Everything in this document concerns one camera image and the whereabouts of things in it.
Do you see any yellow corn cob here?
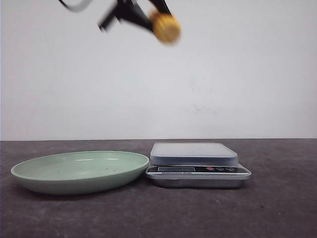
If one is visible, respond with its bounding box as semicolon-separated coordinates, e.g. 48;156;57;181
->
149;10;182;45

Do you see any silver digital kitchen scale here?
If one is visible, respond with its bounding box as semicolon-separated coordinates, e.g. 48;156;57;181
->
146;142;252;188

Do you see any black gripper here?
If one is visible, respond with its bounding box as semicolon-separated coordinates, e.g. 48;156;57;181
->
98;0;171;32

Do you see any light green plate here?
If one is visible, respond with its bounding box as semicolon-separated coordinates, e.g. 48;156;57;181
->
10;151;150;195

